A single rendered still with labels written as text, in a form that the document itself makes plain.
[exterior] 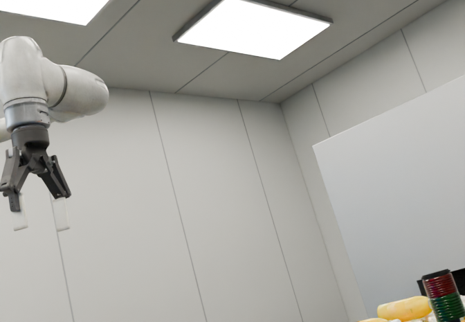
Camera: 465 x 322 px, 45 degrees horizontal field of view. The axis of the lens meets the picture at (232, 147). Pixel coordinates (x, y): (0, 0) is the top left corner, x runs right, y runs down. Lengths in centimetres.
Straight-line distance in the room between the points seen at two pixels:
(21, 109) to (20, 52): 13
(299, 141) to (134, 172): 224
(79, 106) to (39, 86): 14
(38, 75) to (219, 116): 452
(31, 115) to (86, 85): 18
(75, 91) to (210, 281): 374
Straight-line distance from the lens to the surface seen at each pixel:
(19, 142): 123
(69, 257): 426
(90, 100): 137
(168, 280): 467
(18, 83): 126
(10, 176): 116
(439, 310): 129
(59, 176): 129
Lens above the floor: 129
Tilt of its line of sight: 16 degrees up
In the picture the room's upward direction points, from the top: 16 degrees counter-clockwise
